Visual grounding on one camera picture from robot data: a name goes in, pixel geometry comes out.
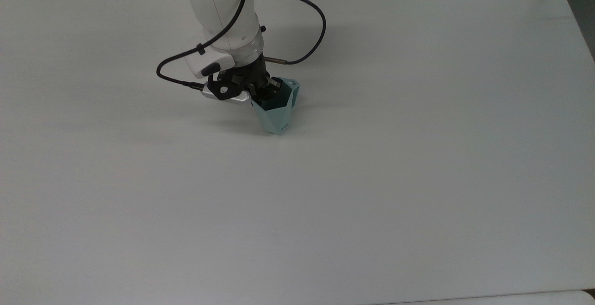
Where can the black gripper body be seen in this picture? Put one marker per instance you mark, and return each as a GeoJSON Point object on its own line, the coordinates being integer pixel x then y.
{"type": "Point", "coordinates": [251, 76]}

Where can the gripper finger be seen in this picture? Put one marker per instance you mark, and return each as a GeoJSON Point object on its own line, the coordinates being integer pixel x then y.
{"type": "Point", "coordinates": [276, 84]}
{"type": "Point", "coordinates": [262, 96]}

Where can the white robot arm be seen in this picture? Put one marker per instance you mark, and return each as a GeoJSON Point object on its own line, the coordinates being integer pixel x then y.
{"type": "Point", "coordinates": [223, 16]}

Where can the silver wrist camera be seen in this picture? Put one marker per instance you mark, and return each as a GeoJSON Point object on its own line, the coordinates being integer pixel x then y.
{"type": "Point", "coordinates": [230, 96]}

